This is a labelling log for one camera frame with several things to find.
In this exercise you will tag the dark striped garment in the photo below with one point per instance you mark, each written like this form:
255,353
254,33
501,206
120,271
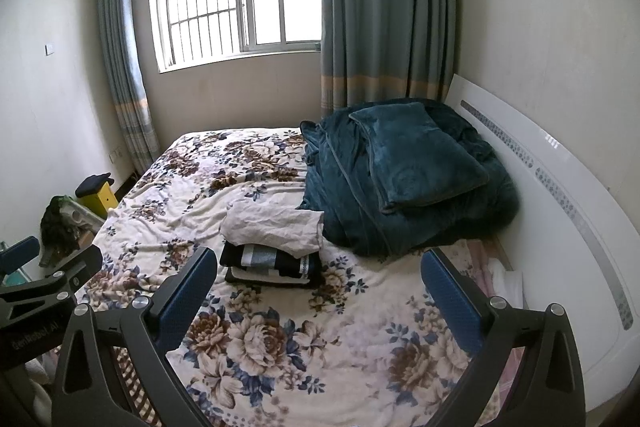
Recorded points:
260,257

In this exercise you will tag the floral bed sheet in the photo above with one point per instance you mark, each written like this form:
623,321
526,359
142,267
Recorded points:
280,357

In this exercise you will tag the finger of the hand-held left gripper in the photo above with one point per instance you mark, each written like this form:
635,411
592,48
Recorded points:
20,252
85,264

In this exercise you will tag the dark crumpled cloth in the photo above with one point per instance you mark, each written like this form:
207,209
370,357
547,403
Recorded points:
57,227

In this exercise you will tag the white crumpled cloth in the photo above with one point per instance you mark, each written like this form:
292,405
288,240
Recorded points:
507,282

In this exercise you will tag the white wall socket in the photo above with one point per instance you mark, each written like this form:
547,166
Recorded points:
115,153

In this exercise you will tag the teal plush blanket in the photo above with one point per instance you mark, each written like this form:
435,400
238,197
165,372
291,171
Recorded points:
345,187

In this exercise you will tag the beige long-sleeve shirt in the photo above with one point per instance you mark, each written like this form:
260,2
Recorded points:
270,227

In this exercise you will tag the yellow stool with dark seat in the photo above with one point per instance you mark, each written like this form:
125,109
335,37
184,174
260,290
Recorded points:
97,199

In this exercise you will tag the white plastic rack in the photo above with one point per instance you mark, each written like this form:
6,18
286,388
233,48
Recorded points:
85,217

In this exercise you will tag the folded white and dark garment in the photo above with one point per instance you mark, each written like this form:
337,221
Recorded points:
250,278

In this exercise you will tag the white wall switch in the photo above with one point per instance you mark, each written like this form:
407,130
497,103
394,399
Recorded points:
50,49

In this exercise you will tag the narrow teal curtain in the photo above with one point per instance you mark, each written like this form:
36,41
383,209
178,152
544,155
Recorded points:
125,57

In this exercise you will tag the white headboard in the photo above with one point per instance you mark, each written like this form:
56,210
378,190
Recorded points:
550,257

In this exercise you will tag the teal plush pillow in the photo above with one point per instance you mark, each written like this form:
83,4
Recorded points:
420,157

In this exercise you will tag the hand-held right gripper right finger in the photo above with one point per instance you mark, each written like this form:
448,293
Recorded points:
450,297

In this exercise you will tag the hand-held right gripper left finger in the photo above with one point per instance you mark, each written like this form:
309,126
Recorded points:
187,292

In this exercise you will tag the wide teal curtain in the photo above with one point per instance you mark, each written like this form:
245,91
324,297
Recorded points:
385,7

